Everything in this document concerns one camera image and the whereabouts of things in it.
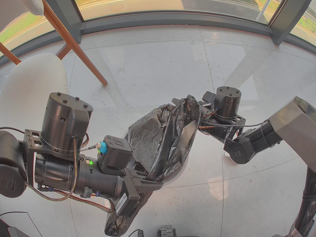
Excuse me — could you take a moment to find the black plastic bag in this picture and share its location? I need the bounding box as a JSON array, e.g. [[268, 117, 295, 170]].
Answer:
[[104, 96, 204, 237]]

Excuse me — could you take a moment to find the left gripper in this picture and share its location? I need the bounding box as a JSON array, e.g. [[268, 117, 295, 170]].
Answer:
[[35, 154, 164, 216]]

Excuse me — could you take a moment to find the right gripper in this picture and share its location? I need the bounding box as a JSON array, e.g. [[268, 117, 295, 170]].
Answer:
[[172, 97, 233, 144]]

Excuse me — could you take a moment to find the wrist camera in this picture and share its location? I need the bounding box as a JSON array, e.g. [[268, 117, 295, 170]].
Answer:
[[95, 135, 134, 176], [202, 91, 217, 107]]

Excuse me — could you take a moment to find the window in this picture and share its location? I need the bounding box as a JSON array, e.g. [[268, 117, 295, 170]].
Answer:
[[0, 0, 316, 67]]

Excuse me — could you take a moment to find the white trash bin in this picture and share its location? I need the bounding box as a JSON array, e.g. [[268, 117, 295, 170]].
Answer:
[[123, 129, 191, 188]]

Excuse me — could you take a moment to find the white cushioned wooden chair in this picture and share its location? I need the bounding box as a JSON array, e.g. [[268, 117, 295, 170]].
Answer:
[[0, 0, 108, 145]]

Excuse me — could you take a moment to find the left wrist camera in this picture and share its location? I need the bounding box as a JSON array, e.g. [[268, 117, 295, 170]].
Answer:
[[95, 135, 134, 176]]

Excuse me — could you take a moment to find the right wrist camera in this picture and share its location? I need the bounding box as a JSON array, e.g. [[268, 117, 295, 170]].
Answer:
[[202, 91, 217, 107]]

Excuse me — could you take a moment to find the black cable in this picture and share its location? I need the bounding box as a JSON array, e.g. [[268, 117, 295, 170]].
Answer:
[[211, 119, 271, 128]]

